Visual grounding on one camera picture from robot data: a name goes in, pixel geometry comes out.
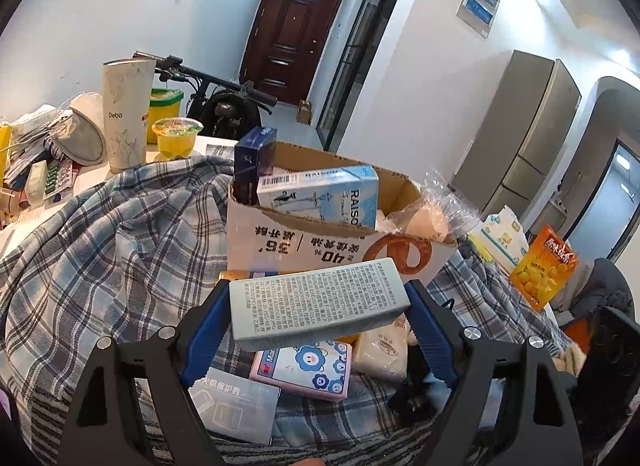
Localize white cardboard box pretzel print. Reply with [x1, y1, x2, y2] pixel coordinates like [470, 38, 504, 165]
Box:
[226, 141, 458, 287]

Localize white fluffy cloth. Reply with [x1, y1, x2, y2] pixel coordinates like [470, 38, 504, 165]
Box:
[552, 341, 588, 377]

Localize clear plastic bag with bun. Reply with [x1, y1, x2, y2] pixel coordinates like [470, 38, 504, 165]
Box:
[377, 166, 481, 244]

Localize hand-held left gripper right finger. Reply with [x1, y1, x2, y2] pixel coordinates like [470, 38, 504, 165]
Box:
[402, 280, 586, 466]

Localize pale printed rectangular box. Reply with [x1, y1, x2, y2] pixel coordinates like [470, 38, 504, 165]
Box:
[228, 257, 412, 353]

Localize grey refrigerator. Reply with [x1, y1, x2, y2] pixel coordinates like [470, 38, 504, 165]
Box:
[447, 50, 583, 219]

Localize white wet wipes pack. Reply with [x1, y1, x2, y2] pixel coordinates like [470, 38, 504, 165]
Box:
[467, 206, 530, 269]

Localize yellow jelly cup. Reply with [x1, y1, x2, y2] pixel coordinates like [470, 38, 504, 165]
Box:
[151, 117, 203, 159]

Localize grey cloth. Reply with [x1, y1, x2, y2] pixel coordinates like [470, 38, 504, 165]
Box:
[570, 258, 633, 317]

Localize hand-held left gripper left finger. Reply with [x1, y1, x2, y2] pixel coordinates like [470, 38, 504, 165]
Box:
[62, 278, 236, 466]

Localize black bicycle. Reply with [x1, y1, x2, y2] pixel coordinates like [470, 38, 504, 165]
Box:
[132, 50, 278, 139]

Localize plaid flannel shirt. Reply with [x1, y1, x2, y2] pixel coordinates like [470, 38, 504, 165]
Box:
[0, 153, 576, 447]

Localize white marbled tumbler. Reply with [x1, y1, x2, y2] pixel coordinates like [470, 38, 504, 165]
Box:
[102, 58, 157, 171]

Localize orange snack bag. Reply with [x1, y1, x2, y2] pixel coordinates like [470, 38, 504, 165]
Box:
[508, 224, 581, 311]

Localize green pill blister pack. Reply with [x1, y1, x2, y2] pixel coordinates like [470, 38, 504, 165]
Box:
[42, 161, 78, 201]

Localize white cup-shaped mask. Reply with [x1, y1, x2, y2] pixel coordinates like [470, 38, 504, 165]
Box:
[52, 92, 108, 167]

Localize dark red entrance door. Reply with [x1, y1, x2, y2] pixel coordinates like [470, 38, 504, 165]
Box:
[239, 0, 346, 106]

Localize yellow container green rim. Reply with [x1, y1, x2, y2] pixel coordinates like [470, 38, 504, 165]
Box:
[145, 88, 185, 144]

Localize pile of medicine packets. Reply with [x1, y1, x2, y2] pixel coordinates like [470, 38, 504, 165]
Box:
[0, 103, 76, 227]

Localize light blue carton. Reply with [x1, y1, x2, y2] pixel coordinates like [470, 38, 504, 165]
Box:
[256, 165, 380, 230]

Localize beige packet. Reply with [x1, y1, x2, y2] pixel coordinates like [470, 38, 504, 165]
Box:
[350, 313, 412, 382]

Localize sliding glass door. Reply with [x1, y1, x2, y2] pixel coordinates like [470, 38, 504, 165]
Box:
[316, 0, 416, 151]

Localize grey phone case package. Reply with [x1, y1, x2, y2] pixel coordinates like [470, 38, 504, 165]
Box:
[189, 367, 281, 446]

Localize pink tissue pack blue flowers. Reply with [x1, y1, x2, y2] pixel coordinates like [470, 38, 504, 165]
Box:
[249, 340, 353, 402]

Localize dark blue box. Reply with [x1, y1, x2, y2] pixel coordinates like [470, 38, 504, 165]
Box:
[233, 127, 278, 207]

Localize black hair clip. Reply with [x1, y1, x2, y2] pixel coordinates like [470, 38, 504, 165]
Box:
[387, 346, 451, 427]

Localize wall electrical panel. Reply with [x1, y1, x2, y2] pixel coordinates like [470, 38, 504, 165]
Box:
[456, 0, 502, 39]

